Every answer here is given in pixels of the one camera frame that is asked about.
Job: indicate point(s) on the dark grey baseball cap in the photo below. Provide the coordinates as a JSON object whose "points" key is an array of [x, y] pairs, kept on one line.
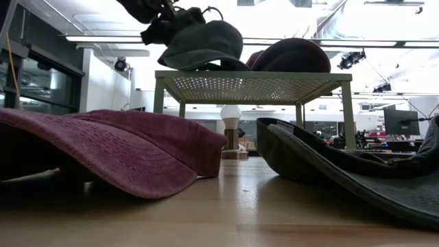
{"points": [[343, 178], [202, 44]]}

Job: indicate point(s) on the black ceiling spotlight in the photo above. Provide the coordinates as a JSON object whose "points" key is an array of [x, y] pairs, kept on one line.
{"points": [[382, 88], [120, 64], [350, 60]]}

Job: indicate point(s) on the long ceiling light strip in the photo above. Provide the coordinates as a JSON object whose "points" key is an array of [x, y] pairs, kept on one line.
{"points": [[103, 39]]}

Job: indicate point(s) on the green perforated metal shelf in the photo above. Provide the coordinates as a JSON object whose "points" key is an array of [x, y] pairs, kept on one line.
{"points": [[254, 74]]}

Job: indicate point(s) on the white globe wooden lamp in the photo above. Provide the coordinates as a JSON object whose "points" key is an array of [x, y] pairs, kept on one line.
{"points": [[230, 115]]}

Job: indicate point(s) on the black monitor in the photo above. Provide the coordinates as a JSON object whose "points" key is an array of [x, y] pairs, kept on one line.
{"points": [[401, 121]]}

